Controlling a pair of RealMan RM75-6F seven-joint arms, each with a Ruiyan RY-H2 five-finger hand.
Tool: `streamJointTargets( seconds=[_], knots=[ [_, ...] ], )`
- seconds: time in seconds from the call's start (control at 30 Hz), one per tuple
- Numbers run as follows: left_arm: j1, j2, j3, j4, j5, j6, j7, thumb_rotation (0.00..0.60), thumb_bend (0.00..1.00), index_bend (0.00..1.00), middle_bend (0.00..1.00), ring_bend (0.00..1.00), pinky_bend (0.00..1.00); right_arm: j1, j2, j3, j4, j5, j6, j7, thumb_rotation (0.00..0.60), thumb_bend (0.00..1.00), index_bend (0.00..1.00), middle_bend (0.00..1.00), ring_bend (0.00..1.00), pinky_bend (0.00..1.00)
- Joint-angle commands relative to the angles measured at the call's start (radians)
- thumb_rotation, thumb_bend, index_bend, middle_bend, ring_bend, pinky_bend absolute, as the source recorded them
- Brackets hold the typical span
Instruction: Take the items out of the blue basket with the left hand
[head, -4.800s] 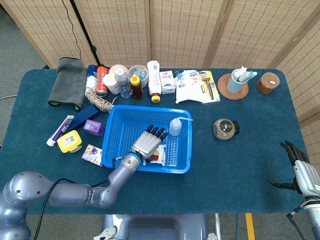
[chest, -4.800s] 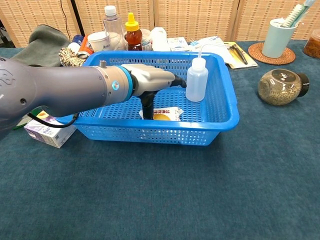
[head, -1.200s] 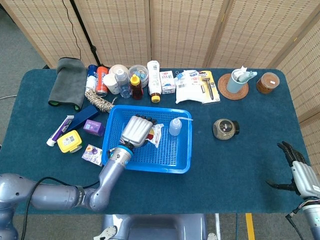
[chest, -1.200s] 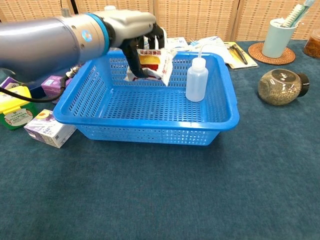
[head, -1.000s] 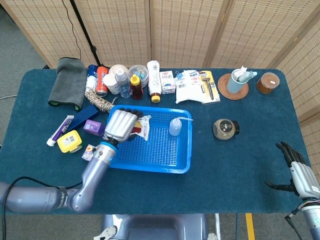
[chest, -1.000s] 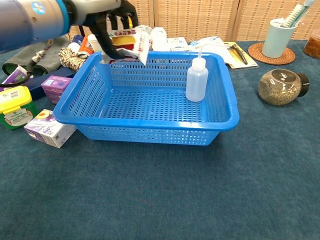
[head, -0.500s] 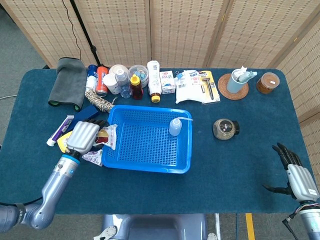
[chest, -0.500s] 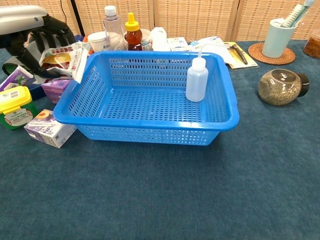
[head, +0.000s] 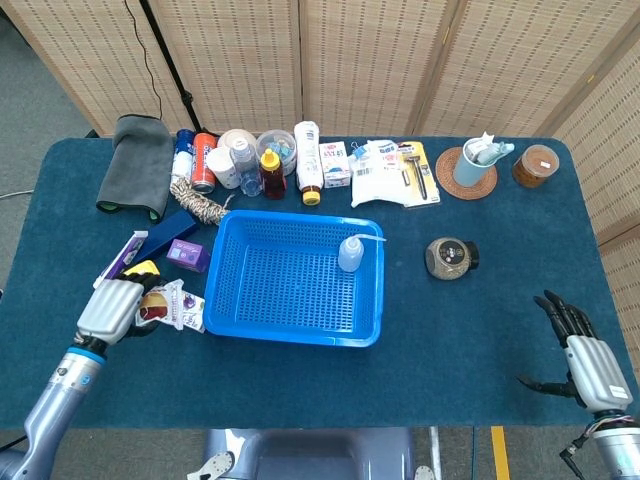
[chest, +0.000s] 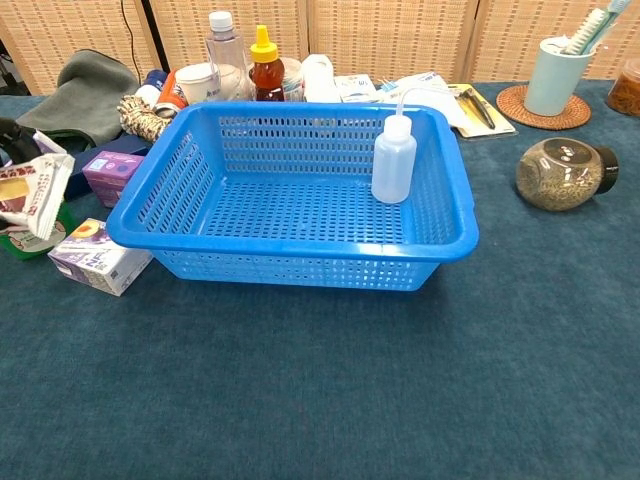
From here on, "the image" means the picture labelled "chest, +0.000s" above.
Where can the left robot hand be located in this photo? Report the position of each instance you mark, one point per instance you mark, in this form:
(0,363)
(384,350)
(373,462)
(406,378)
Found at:
(15,142)

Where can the snack packet with orange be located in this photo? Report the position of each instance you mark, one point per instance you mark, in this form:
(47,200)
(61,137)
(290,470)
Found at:
(40,190)

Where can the small purple carton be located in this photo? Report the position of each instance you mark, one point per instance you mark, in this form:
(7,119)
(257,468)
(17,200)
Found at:
(112,170)

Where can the green tub yellow lid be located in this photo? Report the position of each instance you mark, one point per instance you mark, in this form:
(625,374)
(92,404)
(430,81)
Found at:
(30,248)

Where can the dark blue long box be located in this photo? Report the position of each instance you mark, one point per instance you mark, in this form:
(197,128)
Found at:
(77,180)

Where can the grey green towel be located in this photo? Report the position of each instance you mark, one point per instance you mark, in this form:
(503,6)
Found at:
(90,90)

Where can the purple white plum carton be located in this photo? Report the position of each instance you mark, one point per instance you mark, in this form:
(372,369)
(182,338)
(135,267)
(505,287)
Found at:
(95,260)

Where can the white blue cylinder bottle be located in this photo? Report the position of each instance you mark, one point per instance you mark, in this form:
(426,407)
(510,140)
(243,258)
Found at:
(150,92)

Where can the orange drink can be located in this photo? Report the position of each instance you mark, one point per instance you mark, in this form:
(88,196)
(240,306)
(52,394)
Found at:
(172,95)

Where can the white paper cup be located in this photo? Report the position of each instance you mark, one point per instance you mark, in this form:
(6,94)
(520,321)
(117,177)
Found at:
(200,85)

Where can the clear plastic water bottle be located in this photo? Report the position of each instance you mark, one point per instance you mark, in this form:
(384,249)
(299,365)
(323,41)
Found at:
(227,55)

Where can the honey bottle yellow cap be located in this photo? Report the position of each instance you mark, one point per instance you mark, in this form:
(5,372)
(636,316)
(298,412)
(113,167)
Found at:
(267,75)

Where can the clear round clip container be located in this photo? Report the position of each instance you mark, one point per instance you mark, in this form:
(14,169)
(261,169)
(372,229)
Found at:
(294,80)

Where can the blue plastic basket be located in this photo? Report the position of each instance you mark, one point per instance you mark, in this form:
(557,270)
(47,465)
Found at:
(300,270)

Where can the small white blue box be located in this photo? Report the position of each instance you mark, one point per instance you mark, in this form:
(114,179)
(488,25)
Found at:
(355,87)

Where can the white squeeze wash bottle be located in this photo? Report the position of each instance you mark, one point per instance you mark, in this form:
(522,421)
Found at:
(392,165)

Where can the teal table cloth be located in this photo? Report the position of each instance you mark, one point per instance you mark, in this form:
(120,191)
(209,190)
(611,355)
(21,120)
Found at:
(320,375)

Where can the bamboo folding screen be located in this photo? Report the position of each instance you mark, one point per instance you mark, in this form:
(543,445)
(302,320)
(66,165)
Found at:
(400,35)

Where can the white plastic bag pack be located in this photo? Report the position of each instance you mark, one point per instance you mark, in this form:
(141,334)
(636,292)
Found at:
(447,112)

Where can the razor in yellow pack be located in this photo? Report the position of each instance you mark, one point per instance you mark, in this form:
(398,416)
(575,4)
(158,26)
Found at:
(480,112)

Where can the round woven coaster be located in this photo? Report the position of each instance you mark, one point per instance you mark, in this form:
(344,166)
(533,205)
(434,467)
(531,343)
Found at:
(510,107)

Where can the round glass jar black lid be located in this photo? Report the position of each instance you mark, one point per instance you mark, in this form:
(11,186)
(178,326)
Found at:
(555,180)

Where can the light blue cup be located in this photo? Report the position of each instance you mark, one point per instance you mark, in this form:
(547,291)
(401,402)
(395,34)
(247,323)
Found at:
(555,80)

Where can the white ridged brush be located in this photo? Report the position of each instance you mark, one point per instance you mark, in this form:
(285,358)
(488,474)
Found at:
(585,32)

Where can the amber jar brown contents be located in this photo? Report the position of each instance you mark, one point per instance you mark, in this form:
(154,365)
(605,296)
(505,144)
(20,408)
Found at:
(625,90)

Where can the teal toothbrush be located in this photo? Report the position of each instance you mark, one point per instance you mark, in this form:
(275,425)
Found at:
(617,12)

